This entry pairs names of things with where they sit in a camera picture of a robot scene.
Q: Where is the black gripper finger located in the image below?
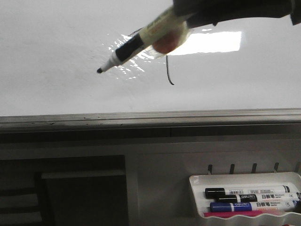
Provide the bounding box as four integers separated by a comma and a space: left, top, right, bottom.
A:
173, 0, 301, 28

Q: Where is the white black whiteboard marker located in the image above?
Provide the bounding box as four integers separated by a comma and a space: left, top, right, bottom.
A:
97, 6, 192, 73

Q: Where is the white plastic marker tray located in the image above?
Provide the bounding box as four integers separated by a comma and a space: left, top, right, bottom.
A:
189, 172, 301, 226

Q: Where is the black capped marker top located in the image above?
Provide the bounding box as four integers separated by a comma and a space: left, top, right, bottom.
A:
205, 185, 294, 198

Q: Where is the black capped marker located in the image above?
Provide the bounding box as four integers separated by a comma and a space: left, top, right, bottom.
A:
205, 185, 294, 198
216, 192, 301, 203

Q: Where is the pink eraser strip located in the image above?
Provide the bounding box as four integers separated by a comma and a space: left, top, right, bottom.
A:
203, 210, 263, 218

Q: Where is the black capped marker middle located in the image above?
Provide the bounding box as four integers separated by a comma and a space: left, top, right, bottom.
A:
216, 192, 301, 203

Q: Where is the blue capped marker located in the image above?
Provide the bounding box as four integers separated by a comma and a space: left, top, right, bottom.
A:
210, 201, 301, 212

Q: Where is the white whiteboard with aluminium frame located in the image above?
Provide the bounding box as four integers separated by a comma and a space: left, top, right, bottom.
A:
0, 0, 301, 132

